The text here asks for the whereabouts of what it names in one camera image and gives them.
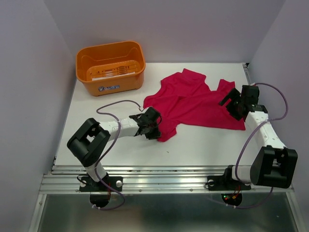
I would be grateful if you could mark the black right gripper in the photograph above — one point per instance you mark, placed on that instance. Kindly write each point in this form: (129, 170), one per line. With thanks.
(233, 94)

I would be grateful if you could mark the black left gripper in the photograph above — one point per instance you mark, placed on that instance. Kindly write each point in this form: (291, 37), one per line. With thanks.
(155, 134)

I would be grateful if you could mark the red t-shirt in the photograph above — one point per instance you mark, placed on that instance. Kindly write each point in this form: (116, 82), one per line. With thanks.
(185, 98)

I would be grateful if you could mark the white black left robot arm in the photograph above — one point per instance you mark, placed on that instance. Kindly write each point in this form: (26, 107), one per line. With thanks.
(89, 141)

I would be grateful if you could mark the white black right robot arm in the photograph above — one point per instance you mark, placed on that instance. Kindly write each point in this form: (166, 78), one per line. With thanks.
(274, 165)

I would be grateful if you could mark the orange plastic basket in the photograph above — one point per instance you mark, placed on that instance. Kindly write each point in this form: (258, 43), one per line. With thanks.
(111, 68)

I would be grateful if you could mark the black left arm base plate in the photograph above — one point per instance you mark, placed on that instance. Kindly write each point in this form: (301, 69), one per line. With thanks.
(87, 184)

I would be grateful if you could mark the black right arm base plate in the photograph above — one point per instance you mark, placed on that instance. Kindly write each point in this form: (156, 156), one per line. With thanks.
(220, 183)

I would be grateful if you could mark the aluminium rail frame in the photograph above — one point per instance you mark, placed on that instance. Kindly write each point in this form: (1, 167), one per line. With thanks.
(164, 183)

